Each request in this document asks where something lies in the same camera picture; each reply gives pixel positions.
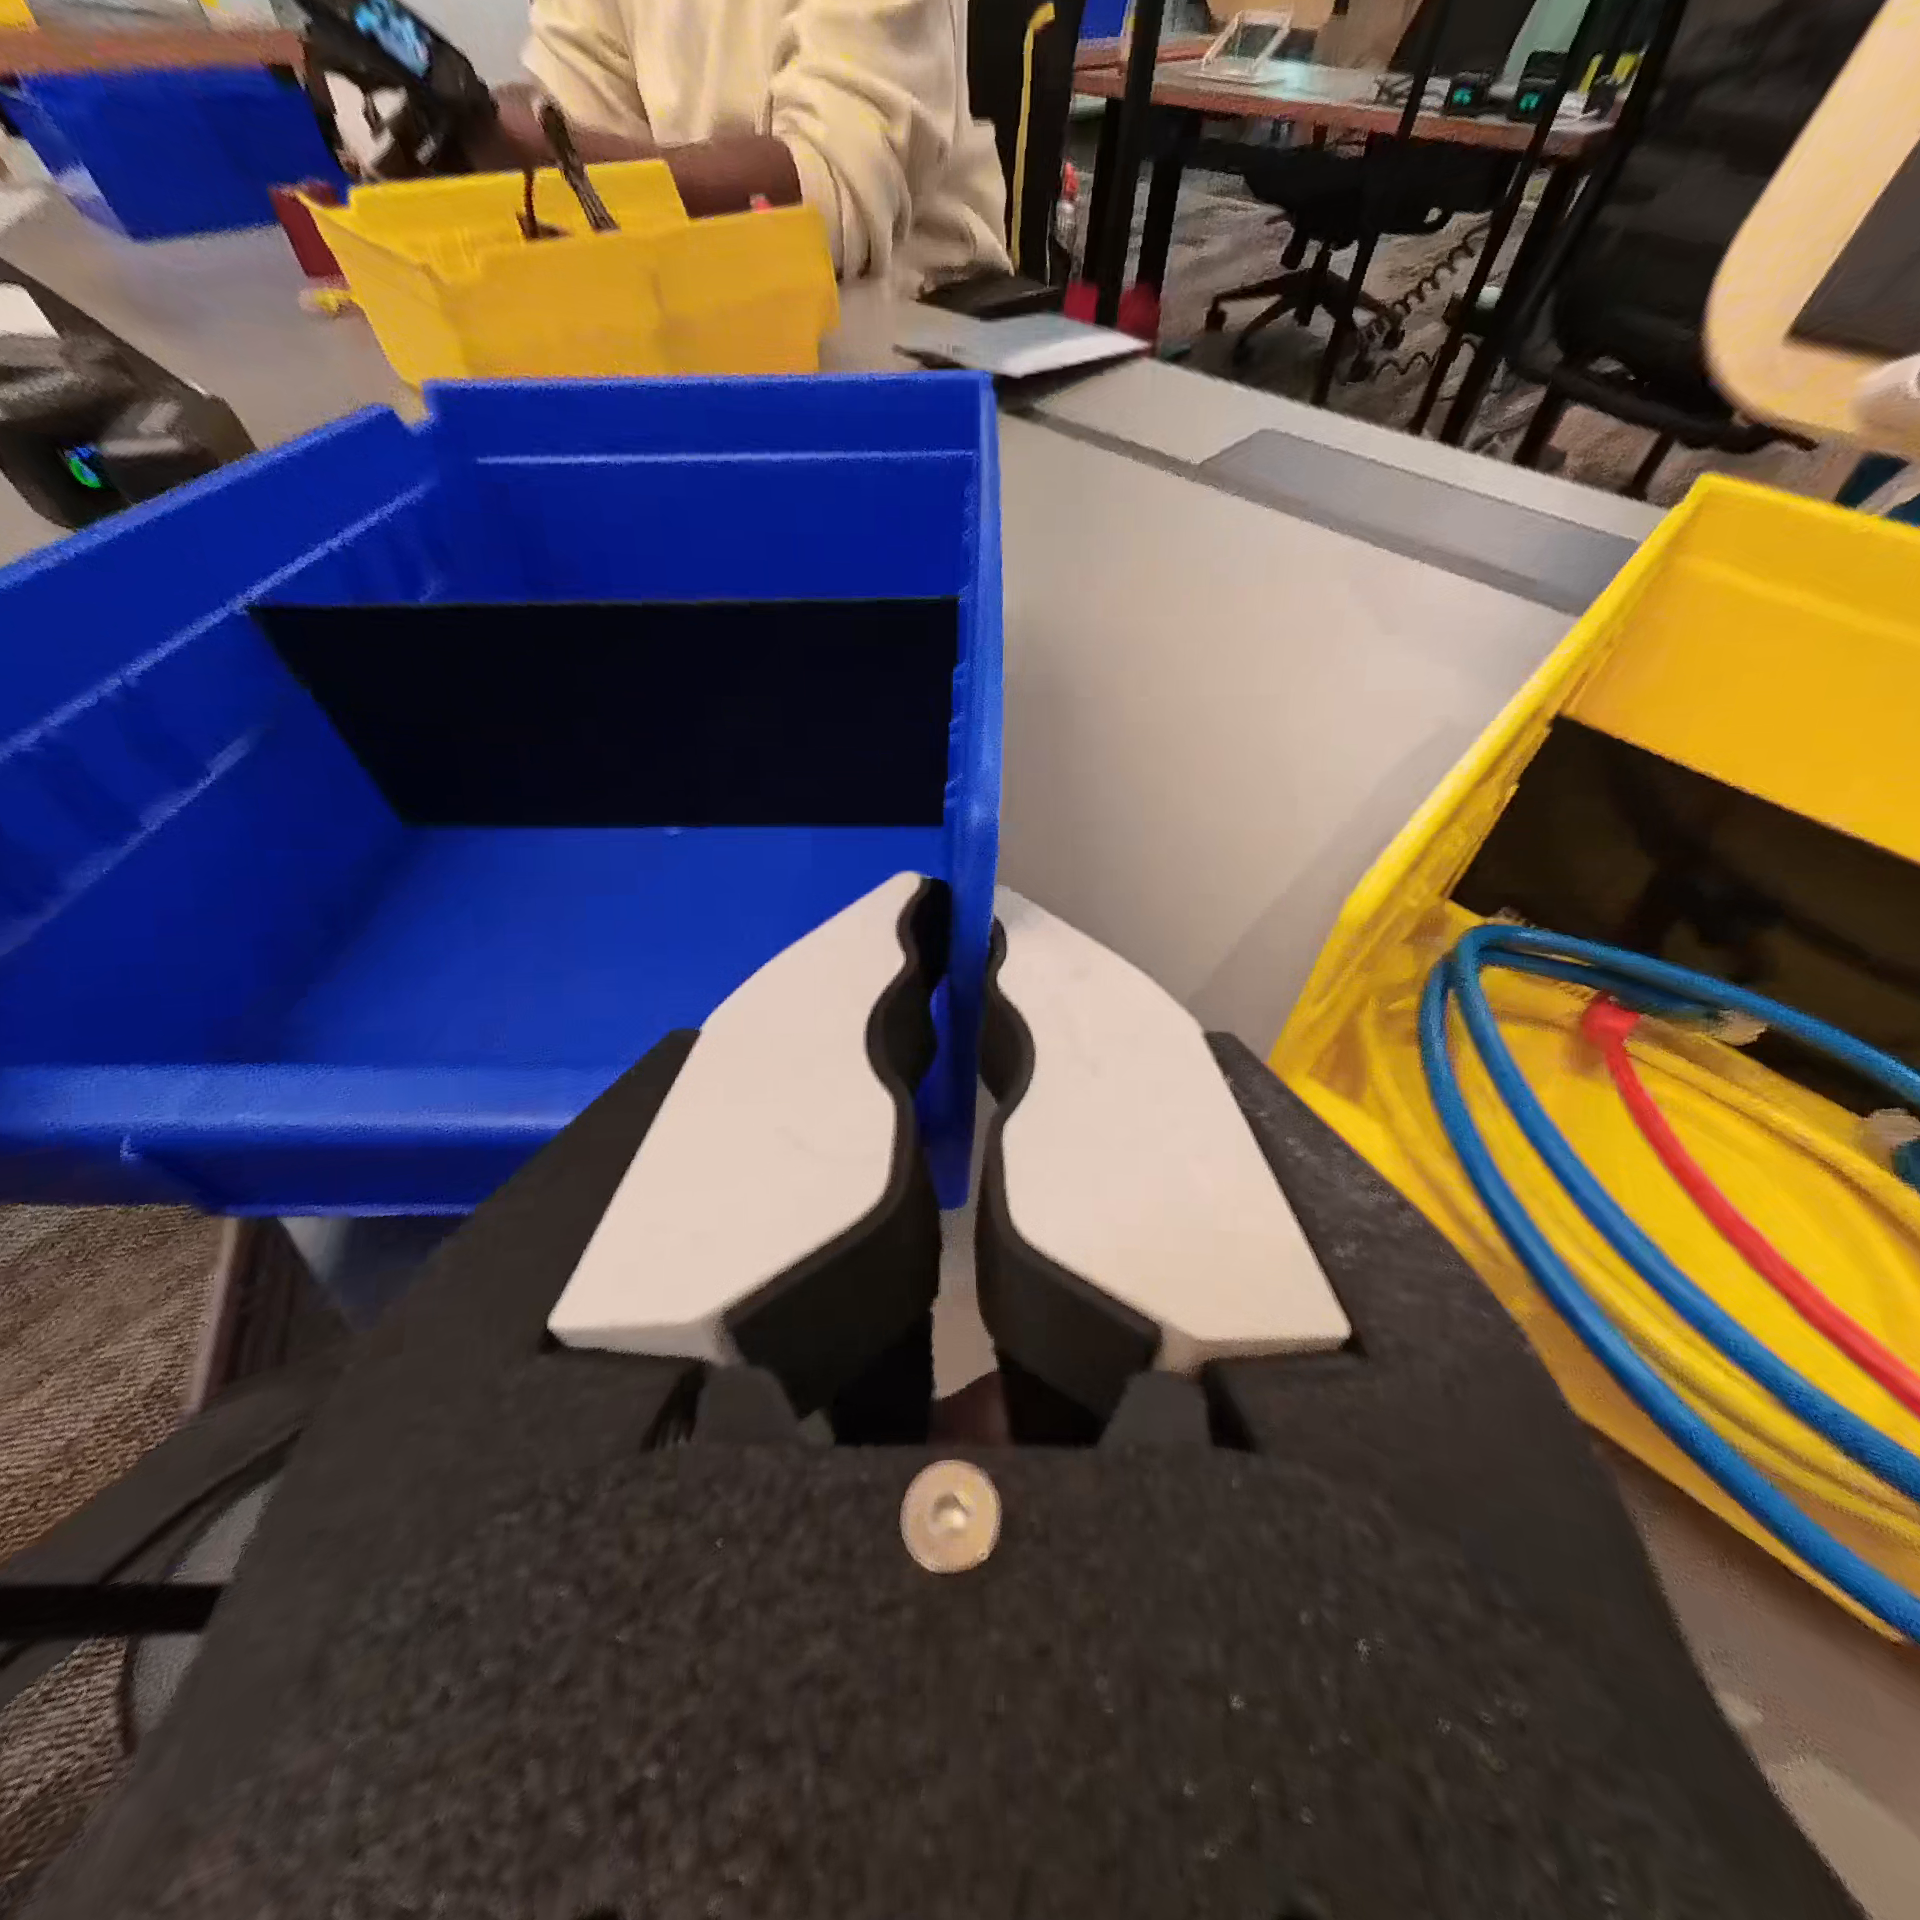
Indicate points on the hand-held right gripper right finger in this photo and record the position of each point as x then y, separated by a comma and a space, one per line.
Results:
1156, 1169

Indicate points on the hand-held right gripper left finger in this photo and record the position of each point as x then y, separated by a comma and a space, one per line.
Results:
749, 1156

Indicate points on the blue plastic bin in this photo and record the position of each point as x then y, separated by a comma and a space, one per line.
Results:
523, 962
180, 151

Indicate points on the yellow plastic bin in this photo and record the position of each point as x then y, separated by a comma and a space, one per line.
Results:
600, 316
1725, 645

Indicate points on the black bin divider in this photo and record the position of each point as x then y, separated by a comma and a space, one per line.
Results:
1650, 856
629, 722

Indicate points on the grey flat sheet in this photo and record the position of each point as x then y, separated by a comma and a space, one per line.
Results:
1035, 351

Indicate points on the black device with screen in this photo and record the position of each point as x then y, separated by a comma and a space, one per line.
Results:
136, 422

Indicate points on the black office chair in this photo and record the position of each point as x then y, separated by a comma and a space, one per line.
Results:
1650, 223
1320, 196

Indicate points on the black panel with wooden rim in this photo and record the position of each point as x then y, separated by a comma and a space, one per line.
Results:
1769, 302

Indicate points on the wooden work table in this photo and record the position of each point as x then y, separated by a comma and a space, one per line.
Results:
1320, 101

